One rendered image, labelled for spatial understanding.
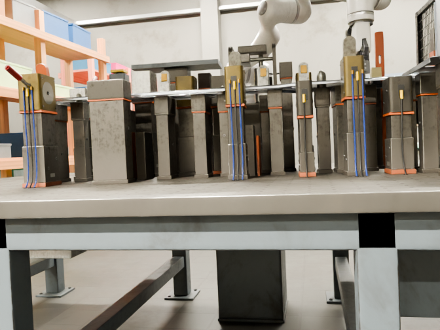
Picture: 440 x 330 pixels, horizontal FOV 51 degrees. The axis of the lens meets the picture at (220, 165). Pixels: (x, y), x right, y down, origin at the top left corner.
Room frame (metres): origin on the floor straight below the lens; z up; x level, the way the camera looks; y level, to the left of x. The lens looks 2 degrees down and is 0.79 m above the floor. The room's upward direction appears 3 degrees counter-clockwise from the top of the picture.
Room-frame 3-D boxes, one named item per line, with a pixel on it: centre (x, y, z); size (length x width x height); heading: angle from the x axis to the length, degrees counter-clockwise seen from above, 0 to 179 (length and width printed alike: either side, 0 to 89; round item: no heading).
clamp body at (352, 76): (1.36, -0.40, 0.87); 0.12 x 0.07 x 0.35; 173
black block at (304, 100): (1.41, -0.27, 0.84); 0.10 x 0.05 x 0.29; 173
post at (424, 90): (1.35, -0.61, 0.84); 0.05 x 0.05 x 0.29; 83
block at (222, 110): (1.64, -0.02, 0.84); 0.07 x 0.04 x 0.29; 173
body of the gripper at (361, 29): (1.52, -0.48, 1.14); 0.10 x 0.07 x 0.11; 173
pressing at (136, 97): (1.62, 0.00, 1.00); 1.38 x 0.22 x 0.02; 83
